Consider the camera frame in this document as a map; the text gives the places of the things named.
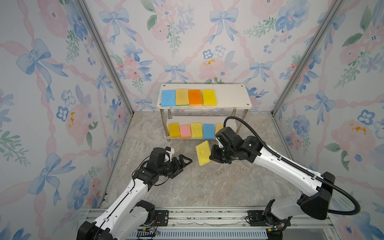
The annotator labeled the white two-tier shelf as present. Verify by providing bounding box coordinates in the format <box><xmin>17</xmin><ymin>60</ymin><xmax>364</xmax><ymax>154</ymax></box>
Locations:
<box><xmin>157</xmin><ymin>84</ymin><xmax>252</xmax><ymax>139</ymax></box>

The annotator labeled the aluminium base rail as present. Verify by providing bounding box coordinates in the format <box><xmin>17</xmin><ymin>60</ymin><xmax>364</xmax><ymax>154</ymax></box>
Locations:
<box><xmin>86</xmin><ymin>207</ymin><xmax>340</xmax><ymax>240</ymax></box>

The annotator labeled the small tan sponge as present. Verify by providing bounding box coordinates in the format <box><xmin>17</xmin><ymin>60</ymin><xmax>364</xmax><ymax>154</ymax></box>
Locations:
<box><xmin>215</xmin><ymin>123</ymin><xmax>224</xmax><ymax>134</ymax></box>

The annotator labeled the tan yellow sponge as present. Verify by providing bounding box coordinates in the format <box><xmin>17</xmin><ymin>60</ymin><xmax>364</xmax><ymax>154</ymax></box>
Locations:
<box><xmin>175</xmin><ymin>89</ymin><xmax>189</xmax><ymax>106</ymax></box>

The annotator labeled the pale yellow sponge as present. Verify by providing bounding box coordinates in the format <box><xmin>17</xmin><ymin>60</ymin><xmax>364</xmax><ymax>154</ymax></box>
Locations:
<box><xmin>196</xmin><ymin>141</ymin><xmax>211</xmax><ymax>166</ymax></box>

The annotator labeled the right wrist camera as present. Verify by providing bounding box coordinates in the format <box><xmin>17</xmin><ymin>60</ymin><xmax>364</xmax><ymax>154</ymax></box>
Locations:
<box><xmin>215</xmin><ymin>134</ymin><xmax>226</xmax><ymax>149</ymax></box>

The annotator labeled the orange sponge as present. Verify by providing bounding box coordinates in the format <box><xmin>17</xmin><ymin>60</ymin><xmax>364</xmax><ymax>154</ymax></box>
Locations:
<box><xmin>188</xmin><ymin>90</ymin><xmax>203</xmax><ymax>107</ymax></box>

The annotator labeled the pink sponge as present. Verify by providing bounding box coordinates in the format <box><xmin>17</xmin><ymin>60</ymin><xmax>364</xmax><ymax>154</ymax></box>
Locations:
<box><xmin>180</xmin><ymin>125</ymin><xmax>192</xmax><ymax>140</ymax></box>

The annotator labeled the bright yellow sponge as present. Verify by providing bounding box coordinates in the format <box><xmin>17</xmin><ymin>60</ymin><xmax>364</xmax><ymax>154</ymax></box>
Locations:
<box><xmin>202</xmin><ymin>90</ymin><xmax>218</xmax><ymax>107</ymax></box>

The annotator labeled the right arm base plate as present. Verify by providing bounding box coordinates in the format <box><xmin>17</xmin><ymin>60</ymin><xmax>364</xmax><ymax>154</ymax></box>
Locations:
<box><xmin>245</xmin><ymin>210</ymin><xmax>292</xmax><ymax>233</ymax></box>

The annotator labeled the aluminium corner post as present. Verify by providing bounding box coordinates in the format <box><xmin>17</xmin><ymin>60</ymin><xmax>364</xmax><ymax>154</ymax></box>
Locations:
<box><xmin>74</xmin><ymin>0</ymin><xmax>134</xmax><ymax>117</ymax></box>
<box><xmin>271</xmin><ymin>0</ymin><xmax>345</xmax><ymax>117</ymax></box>

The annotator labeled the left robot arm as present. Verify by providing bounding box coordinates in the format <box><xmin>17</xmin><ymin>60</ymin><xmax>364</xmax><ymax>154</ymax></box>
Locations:
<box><xmin>77</xmin><ymin>147</ymin><xmax>193</xmax><ymax>240</ymax></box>

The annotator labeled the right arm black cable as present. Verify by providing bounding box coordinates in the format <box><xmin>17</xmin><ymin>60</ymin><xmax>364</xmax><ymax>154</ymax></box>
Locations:
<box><xmin>223</xmin><ymin>116</ymin><xmax>361</xmax><ymax>216</ymax></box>

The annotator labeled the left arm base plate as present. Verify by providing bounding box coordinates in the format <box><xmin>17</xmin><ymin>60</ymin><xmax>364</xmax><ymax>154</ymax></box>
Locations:
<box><xmin>142</xmin><ymin>210</ymin><xmax>170</xmax><ymax>227</ymax></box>

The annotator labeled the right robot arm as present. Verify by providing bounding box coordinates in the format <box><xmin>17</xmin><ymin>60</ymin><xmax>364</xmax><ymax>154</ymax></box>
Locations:
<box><xmin>210</xmin><ymin>127</ymin><xmax>332</xmax><ymax>226</ymax></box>

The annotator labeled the right aluminium corner post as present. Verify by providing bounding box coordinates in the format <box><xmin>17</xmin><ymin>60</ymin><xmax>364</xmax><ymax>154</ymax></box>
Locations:
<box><xmin>271</xmin><ymin>0</ymin><xmax>345</xmax><ymax>117</ymax></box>

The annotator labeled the yellow porous sponge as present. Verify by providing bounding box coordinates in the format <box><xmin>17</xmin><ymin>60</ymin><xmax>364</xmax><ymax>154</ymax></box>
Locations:
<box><xmin>191</xmin><ymin>123</ymin><xmax>203</xmax><ymax>139</ymax></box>

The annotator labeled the left aluminium corner post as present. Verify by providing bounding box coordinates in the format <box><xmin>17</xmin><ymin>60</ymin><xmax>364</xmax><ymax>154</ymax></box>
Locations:
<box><xmin>74</xmin><ymin>0</ymin><xmax>134</xmax><ymax>117</ymax></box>

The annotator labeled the blue sponge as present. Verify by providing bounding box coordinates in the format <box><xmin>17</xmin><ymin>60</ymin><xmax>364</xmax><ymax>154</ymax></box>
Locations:
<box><xmin>161</xmin><ymin>90</ymin><xmax>176</xmax><ymax>108</ymax></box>
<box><xmin>203</xmin><ymin>124</ymin><xmax>215</xmax><ymax>140</ymax></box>

